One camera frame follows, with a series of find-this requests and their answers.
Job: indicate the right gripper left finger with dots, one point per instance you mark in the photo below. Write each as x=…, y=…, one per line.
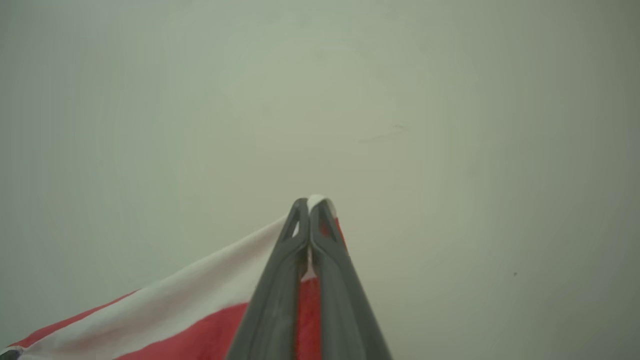
x=275, y=310

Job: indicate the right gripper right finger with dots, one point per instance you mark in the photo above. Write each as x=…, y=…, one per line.
x=345, y=310

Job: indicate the red shorts with white stripe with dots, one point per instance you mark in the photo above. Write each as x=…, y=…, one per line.
x=175, y=310

